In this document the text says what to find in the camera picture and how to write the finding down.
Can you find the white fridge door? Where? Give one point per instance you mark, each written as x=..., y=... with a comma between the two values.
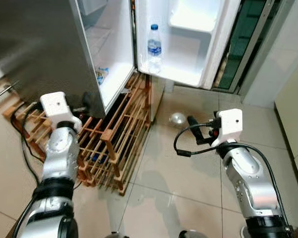
x=188, y=54

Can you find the blue snack bag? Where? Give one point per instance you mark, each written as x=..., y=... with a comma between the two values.
x=102, y=74

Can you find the wooden slatted rack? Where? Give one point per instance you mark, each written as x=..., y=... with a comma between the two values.
x=119, y=139

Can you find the beige cabinet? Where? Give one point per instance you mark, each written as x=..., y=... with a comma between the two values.
x=293, y=114

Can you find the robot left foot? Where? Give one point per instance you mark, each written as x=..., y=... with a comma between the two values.
x=116, y=235

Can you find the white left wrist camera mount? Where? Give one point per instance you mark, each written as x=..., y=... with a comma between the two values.
x=54, y=105

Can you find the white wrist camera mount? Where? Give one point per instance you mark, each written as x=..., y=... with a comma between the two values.
x=54, y=105
x=231, y=124

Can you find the green framed door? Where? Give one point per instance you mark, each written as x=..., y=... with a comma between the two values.
x=248, y=39

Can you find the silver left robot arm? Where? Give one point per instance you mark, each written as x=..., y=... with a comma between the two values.
x=59, y=158

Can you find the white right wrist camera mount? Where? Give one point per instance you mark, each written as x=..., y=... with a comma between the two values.
x=231, y=124

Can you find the stainless steel fridge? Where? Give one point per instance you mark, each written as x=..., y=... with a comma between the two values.
x=39, y=39

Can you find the clear water bottle blue label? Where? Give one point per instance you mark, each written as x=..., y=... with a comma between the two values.
x=154, y=49

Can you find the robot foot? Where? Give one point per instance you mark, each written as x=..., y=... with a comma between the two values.
x=116, y=235
x=193, y=234

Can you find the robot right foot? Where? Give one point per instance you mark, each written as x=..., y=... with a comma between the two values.
x=193, y=234

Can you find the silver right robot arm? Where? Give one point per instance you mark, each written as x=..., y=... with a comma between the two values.
x=248, y=183

